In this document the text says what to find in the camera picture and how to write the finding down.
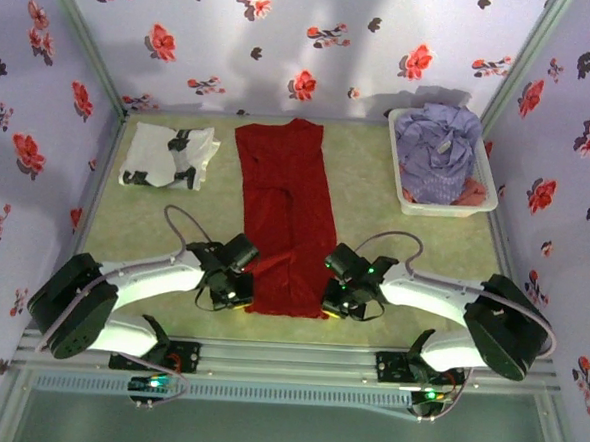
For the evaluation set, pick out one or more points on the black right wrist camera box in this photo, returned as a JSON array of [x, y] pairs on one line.
[[346, 261]]

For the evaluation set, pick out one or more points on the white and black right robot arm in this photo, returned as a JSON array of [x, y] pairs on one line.
[[431, 292]]

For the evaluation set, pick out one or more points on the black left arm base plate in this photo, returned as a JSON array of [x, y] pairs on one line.
[[186, 357]]

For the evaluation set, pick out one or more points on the purple t-shirt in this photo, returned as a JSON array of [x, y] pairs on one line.
[[435, 144]]

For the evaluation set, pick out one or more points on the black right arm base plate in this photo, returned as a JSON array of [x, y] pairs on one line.
[[391, 369]]

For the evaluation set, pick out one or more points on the pink t-shirt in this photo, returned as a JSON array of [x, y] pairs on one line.
[[474, 192]]

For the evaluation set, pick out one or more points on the aluminium mounting rail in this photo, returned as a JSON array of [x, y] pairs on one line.
[[286, 363]]

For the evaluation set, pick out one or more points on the white t-shirt with robot print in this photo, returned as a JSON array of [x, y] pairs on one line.
[[149, 152]]

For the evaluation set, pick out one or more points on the white plastic basket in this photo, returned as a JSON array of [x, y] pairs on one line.
[[492, 193]]

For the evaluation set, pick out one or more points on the aluminium frame leg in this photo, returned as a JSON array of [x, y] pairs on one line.
[[557, 437], [8, 404]]

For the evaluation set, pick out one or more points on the aluminium frame post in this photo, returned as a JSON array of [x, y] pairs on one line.
[[527, 70], [85, 43]]

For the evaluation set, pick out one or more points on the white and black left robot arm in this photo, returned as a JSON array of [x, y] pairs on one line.
[[146, 277]]

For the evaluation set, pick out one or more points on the red t-shirt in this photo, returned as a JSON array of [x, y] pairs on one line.
[[286, 205]]

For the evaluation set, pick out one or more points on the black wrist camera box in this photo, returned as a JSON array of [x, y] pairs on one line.
[[346, 261], [240, 252]]

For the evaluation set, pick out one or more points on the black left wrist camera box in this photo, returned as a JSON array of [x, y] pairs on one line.
[[240, 252]]

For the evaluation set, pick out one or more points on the aluminium table end rail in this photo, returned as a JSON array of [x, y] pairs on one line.
[[206, 111]]

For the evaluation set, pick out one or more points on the aluminium table side rail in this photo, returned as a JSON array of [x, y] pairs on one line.
[[503, 254], [96, 189]]

